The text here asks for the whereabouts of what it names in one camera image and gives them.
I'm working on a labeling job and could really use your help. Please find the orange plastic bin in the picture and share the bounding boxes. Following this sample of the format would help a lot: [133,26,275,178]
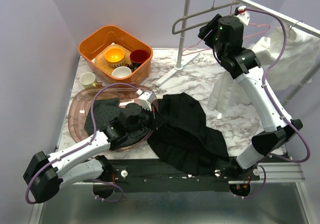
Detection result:
[78,25,153,84]

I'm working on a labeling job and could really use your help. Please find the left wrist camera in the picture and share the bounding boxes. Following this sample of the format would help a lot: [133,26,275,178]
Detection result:
[136,89,155,111]

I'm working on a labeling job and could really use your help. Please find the pink wire hanger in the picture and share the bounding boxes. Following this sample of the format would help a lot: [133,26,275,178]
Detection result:
[181,0,271,56]

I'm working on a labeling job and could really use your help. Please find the silver clothes rack rail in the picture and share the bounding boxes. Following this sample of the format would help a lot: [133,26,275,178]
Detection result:
[238,0,320,38]

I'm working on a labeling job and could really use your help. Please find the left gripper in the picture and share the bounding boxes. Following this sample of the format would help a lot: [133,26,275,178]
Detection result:
[126,103,168,134]

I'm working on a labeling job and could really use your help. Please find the white mug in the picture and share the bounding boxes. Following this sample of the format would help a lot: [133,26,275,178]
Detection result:
[79,72,97,88]

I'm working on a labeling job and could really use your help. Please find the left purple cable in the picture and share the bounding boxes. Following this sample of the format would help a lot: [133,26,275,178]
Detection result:
[24,83,143,204]

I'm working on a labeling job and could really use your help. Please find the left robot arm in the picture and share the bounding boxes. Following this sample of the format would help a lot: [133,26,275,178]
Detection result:
[23,99,158,204]

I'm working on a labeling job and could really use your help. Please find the yellow bowl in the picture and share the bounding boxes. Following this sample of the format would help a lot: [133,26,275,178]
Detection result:
[104,47,125,68]

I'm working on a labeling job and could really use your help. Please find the dark red cup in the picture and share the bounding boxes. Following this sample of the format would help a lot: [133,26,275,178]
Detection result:
[129,49,149,71]

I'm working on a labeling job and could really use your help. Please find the clear pink plastic basket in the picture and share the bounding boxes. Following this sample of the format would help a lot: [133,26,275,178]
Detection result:
[68,85,152,152]

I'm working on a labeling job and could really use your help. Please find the black dotted garment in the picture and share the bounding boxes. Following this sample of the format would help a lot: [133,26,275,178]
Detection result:
[93,98,150,151]

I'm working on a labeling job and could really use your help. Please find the black mounting bar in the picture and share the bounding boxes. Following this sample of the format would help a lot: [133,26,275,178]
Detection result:
[95,155,260,193]

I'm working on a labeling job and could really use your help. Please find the grey hanger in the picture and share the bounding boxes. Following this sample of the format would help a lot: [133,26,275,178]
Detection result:
[171,0,231,35]
[286,20,304,38]

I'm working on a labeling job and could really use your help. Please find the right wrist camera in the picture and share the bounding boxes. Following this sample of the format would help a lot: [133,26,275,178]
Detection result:
[234,6,250,26]

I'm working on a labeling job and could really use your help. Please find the white bowl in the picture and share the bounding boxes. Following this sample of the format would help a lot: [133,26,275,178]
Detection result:
[111,66,132,78]

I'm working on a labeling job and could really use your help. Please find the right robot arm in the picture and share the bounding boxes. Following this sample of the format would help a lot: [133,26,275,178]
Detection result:
[198,14,303,180]

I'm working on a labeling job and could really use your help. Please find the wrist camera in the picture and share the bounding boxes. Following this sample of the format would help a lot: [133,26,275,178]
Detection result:
[136,89,155,111]
[234,6,250,26]

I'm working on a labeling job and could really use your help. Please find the white skirt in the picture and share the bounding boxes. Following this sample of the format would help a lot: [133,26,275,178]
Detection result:
[207,27,320,114]

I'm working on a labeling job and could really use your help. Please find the woven bamboo mat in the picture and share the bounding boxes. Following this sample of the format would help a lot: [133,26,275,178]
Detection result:
[94,45,126,74]

